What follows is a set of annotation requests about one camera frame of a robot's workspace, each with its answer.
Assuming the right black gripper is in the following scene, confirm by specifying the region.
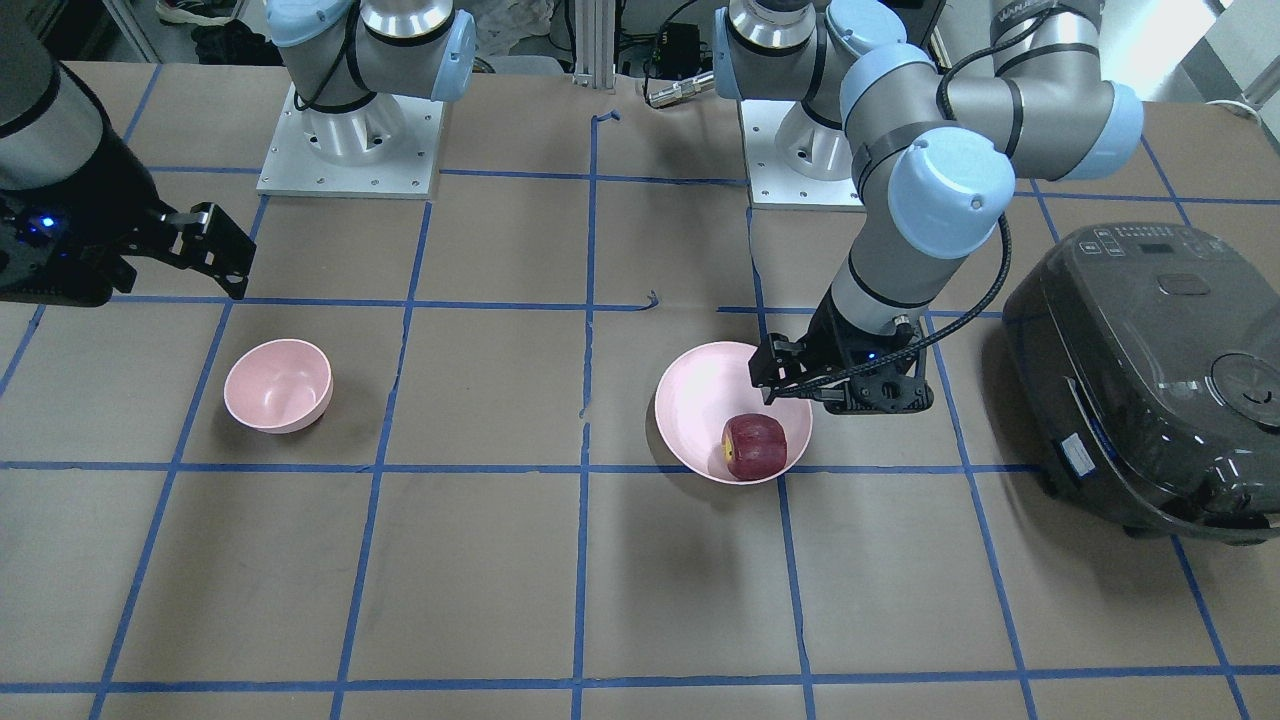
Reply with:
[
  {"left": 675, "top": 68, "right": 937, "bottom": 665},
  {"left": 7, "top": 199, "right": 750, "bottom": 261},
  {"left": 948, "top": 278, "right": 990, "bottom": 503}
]
[{"left": 1, "top": 127, "right": 257, "bottom": 307}]

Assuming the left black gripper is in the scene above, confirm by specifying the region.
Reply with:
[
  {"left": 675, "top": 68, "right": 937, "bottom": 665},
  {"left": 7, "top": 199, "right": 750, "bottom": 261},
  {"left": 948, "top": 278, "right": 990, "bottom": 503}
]
[{"left": 749, "top": 293, "right": 925, "bottom": 401}]

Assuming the red apple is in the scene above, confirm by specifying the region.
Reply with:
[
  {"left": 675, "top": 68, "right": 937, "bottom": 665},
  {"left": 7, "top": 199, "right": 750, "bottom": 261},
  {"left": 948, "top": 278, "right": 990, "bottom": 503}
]
[{"left": 721, "top": 413, "right": 788, "bottom": 482}]

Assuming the pink bowl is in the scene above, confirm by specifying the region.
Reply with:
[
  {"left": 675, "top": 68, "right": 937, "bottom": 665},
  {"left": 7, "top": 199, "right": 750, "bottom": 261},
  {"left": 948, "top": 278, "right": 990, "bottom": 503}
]
[{"left": 221, "top": 338, "right": 335, "bottom": 436}]

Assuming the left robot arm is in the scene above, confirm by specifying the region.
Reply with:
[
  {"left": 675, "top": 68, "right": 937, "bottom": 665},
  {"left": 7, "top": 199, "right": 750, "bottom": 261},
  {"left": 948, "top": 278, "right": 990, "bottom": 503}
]
[{"left": 713, "top": 1, "right": 1144, "bottom": 414}]

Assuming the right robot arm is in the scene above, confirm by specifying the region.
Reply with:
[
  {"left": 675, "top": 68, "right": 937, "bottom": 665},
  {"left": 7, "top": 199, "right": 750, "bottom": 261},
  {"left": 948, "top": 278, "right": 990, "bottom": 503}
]
[{"left": 1, "top": 1, "right": 476, "bottom": 307}]

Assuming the pink plate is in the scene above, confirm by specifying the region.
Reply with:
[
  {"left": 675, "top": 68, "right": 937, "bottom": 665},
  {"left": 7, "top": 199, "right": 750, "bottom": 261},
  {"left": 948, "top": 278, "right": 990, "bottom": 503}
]
[{"left": 654, "top": 341, "right": 814, "bottom": 486}]

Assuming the dark grey rice cooker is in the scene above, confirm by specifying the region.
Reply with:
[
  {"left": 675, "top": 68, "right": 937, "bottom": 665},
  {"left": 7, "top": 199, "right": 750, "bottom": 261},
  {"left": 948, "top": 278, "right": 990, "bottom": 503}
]
[{"left": 1002, "top": 222, "right": 1279, "bottom": 546}]

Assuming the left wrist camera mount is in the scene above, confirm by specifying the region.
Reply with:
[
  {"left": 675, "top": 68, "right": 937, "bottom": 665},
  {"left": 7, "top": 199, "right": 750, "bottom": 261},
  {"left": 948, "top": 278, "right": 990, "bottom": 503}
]
[{"left": 818, "top": 368, "right": 934, "bottom": 415}]

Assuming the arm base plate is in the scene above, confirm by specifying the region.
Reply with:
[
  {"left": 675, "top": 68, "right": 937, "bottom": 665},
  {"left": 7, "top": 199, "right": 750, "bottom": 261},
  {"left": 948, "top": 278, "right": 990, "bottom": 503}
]
[
  {"left": 256, "top": 88, "right": 449, "bottom": 201},
  {"left": 740, "top": 100, "right": 890, "bottom": 217}
]

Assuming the aluminium frame post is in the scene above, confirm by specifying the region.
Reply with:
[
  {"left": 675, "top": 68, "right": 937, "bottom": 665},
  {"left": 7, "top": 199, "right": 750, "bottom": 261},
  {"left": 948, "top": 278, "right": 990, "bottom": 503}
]
[{"left": 570, "top": 0, "right": 620, "bottom": 94}]

